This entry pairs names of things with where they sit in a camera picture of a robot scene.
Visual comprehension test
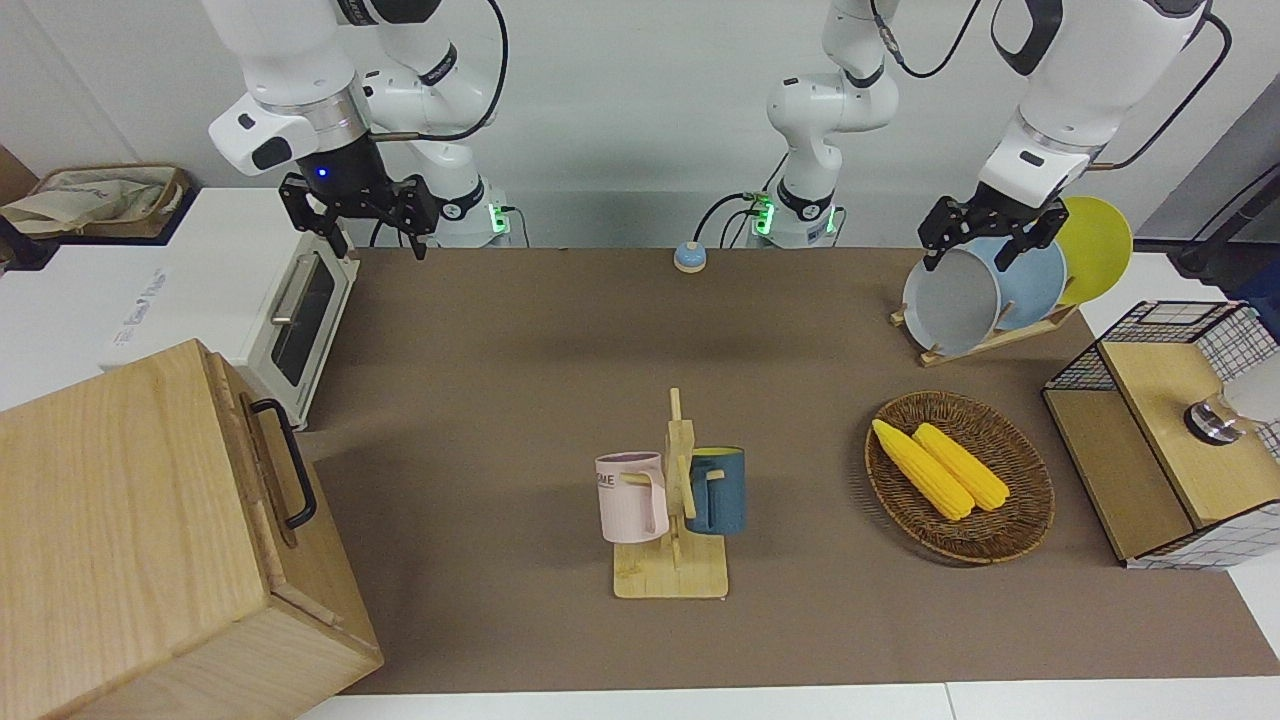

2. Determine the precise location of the wooden dish rack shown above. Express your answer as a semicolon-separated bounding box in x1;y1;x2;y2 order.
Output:
890;300;1081;368

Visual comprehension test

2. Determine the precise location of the brown wicker basket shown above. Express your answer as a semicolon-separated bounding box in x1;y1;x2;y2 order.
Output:
864;391;1056;566

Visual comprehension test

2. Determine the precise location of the wooden mug tree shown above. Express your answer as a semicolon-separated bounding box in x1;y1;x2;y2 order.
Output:
612;388;731;601

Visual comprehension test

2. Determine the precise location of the wooden cabinet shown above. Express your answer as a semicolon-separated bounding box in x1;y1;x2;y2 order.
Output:
0;338;386;720

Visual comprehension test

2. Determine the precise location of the yellow plate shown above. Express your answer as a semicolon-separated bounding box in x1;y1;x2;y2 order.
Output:
1050;196;1134;307

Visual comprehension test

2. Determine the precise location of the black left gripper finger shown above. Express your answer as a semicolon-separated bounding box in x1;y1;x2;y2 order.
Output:
992;203;1068;271
918;196;971;274

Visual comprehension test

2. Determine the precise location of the dark blue mug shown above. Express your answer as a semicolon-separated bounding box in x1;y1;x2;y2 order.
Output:
685;446;747;536

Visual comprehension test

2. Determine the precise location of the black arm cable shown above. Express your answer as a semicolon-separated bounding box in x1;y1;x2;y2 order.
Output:
1085;10;1233;171
365;0;511;143

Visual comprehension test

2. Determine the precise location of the white cup with metal base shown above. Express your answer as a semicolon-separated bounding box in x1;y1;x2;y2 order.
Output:
1185;355;1280;446

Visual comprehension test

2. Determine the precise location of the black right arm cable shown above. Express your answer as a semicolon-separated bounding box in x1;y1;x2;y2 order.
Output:
365;0;511;143

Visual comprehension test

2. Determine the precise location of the pink mug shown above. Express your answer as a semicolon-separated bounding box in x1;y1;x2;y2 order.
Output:
595;452;669;545

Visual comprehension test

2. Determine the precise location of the cardboard tray with bags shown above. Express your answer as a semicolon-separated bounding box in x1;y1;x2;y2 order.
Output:
0;165;193;243

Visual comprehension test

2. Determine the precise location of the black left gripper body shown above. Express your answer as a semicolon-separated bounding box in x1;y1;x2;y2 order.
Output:
958;183;1048;243

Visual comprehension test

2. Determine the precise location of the brown table mat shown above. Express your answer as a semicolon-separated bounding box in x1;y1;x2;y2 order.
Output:
300;247;1280;696

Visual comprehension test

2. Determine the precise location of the grey plate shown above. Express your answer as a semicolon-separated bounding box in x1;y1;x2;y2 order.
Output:
902;248;1002;357

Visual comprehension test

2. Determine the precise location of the black stand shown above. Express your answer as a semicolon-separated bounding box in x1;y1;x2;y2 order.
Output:
1170;170;1280;301

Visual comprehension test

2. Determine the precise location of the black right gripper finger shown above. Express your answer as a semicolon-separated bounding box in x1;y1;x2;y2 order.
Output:
278;172;353;263
394;174;443;263

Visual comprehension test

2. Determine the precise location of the white toaster oven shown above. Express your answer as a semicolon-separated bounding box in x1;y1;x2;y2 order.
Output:
98;228;363;433

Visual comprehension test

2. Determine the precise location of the wooden drawer with black handle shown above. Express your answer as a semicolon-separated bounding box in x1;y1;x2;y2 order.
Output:
205;345;346;631

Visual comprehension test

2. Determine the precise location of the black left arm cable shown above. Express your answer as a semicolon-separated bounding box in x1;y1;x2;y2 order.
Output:
1085;10;1233;171

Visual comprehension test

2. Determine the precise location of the light blue plate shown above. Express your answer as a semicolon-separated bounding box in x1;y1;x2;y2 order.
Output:
965;236;1069;333

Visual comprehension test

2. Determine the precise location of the wire and wood shelf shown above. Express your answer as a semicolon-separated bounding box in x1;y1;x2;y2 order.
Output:
1042;300;1280;571

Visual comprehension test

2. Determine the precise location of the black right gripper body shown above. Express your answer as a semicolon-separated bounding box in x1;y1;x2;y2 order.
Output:
298;130;403;221

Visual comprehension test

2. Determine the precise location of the black base power cable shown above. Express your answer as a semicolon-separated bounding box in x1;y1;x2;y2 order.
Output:
693;155;791;247

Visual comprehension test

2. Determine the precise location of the yellow corn cob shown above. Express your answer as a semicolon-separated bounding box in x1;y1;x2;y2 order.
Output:
912;423;1011;512
872;418;976;522

